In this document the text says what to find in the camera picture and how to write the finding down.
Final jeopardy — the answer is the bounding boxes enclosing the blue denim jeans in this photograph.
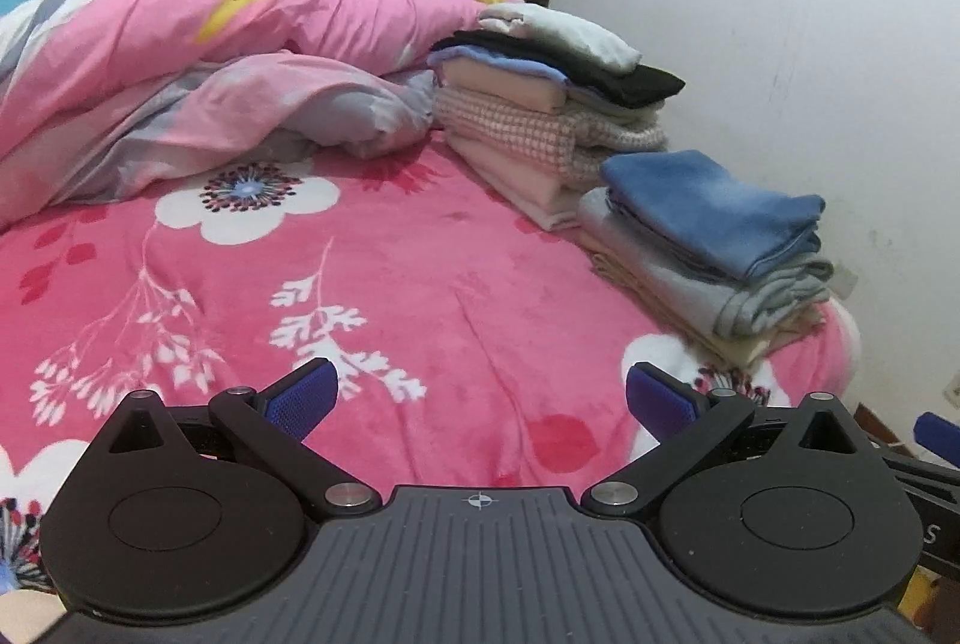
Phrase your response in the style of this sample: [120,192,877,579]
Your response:
[601,151,825,284]

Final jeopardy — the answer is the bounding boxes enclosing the tall folded clothes stack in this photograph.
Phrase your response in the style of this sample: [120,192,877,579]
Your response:
[428,2,685,231]

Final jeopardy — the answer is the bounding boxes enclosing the beige folded garment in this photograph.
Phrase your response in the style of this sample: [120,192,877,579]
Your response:
[589,246,828,368]

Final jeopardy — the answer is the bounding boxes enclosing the grey folded garment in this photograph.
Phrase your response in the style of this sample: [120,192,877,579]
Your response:
[578,188,833,342]

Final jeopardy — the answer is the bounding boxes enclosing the pink floral bed sheet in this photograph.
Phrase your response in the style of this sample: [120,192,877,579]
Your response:
[2,139,859,591]

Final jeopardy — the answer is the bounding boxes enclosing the pink grey quilt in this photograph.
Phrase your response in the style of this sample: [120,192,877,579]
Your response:
[2,0,493,225]

